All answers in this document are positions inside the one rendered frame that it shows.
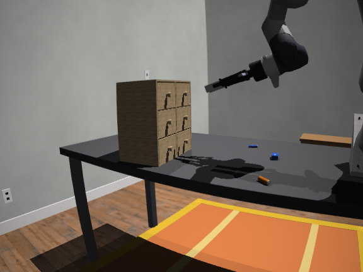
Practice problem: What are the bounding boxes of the light wooden chest of drawers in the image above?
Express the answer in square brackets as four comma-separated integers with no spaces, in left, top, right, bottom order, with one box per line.
[116,79,192,167]

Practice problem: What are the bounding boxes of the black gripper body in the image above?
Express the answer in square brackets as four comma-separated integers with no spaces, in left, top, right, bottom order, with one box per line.
[243,60,268,82]

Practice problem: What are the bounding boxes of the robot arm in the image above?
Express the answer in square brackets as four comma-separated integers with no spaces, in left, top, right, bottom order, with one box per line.
[261,0,308,88]

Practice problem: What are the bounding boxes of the orange and grey battery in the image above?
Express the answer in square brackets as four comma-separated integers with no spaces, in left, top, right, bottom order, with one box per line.
[258,176,271,185]

